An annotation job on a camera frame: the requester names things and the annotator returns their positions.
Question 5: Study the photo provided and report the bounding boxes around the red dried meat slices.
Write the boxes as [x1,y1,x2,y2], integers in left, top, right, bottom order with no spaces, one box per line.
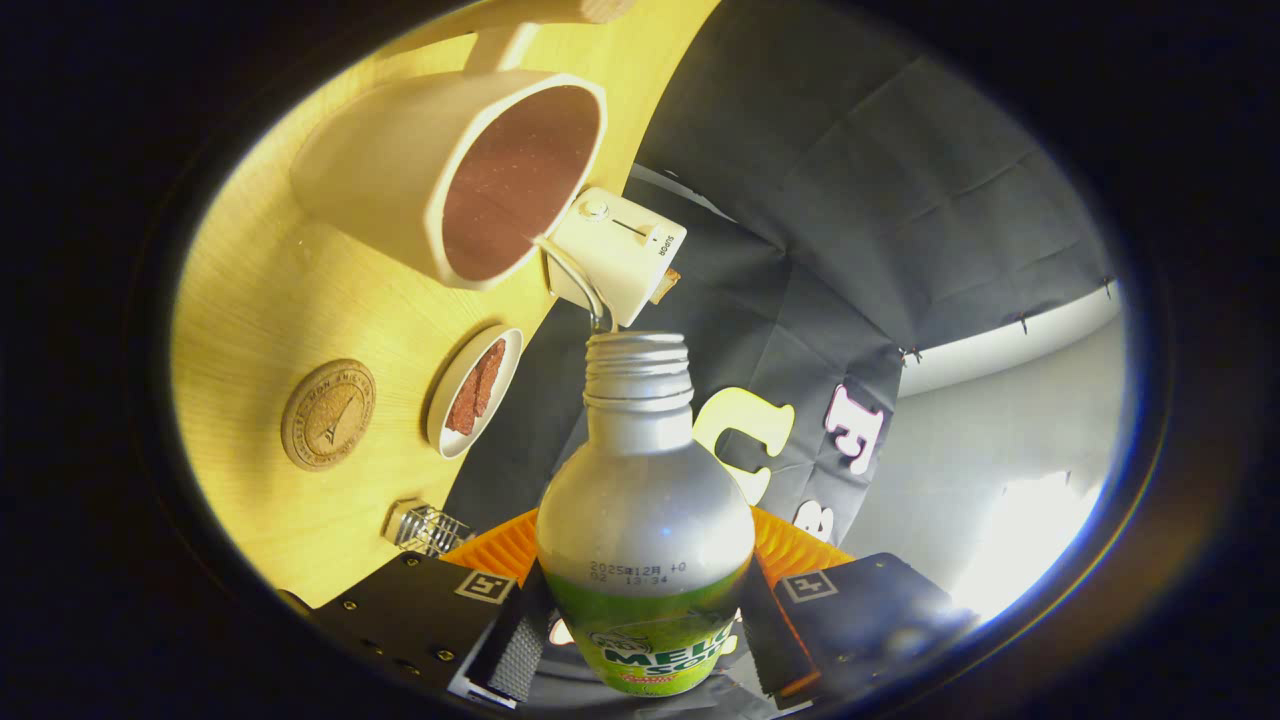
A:
[445,338,507,436]

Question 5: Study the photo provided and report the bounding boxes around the white cup with wooden handle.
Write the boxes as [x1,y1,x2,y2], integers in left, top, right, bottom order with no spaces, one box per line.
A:
[290,0,641,293]

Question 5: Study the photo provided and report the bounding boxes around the round cork coaster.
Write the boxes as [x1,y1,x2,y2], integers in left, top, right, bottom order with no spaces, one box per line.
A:
[281,359,377,471]

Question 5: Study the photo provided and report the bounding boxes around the silver green juice bottle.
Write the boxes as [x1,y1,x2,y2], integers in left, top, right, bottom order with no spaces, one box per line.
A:
[535,330,756,698]

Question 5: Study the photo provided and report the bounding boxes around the metal wire basket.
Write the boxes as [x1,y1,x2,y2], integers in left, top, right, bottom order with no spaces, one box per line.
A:
[383,498,473,556]

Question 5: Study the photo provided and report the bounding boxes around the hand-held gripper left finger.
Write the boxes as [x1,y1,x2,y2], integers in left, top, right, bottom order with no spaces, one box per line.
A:
[310,508,553,709]

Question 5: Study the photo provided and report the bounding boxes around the small white plate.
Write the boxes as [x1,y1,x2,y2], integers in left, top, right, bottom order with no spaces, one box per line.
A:
[427,325,524,459]

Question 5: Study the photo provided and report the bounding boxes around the wooden table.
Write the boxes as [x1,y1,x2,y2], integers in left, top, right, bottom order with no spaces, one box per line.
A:
[170,0,721,609]

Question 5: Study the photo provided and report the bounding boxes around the white toaster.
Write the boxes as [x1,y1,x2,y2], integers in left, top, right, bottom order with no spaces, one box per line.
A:
[545,187,689,329]

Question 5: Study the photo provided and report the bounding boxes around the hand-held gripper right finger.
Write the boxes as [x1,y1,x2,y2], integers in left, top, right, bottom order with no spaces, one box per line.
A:
[738,505,983,701]

